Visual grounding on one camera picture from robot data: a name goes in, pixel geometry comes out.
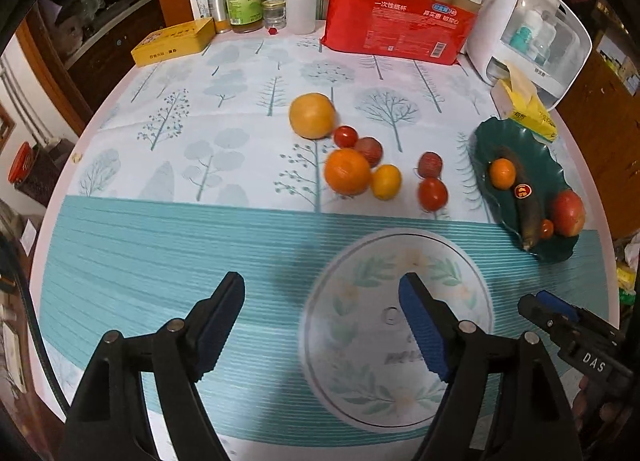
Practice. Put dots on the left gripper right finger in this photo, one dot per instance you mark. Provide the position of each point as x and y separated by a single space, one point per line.
449 347

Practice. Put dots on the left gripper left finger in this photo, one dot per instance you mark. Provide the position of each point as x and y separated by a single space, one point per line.
183 351

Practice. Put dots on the red cherry tomato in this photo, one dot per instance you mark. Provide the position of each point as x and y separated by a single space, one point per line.
546 229
432 194
345 136

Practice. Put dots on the red yellow apple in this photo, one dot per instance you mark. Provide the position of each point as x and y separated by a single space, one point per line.
567 213

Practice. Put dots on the dark overripe banana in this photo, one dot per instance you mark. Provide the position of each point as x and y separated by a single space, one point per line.
526 201

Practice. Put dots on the small orange tangerine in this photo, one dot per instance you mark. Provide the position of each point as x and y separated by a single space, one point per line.
502 173

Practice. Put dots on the small yellow kumquat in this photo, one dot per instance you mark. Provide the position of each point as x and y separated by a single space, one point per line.
386 182

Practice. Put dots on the large orange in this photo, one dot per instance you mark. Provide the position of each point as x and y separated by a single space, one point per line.
347 172

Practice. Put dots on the pale yellow orange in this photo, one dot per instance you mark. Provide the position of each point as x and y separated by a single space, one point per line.
312 116

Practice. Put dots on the right hand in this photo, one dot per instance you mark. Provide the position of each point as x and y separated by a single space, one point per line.
610 412

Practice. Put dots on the dark green scalloped plate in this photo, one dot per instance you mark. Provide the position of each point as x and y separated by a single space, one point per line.
545 173

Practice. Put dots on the printed tablecloth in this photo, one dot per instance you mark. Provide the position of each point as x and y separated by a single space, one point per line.
191 169

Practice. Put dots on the brown wooden cabinet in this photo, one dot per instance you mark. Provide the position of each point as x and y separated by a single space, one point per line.
604 121

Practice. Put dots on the yellow tissue pack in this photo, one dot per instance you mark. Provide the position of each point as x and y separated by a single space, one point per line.
516 98

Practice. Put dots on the yellow tin box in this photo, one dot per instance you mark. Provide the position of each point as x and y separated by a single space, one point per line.
175 41

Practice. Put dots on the white cosmetics storage box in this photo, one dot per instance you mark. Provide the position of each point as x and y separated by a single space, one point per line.
542 38

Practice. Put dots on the small glass jar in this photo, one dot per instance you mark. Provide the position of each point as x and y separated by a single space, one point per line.
273 14

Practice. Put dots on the small metal tin can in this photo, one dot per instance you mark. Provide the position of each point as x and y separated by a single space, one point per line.
218 11

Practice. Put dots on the red paper cup package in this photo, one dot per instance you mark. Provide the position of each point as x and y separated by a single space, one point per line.
426 30

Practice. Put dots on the white squeeze wash bottle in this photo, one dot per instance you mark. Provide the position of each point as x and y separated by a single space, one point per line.
301 16

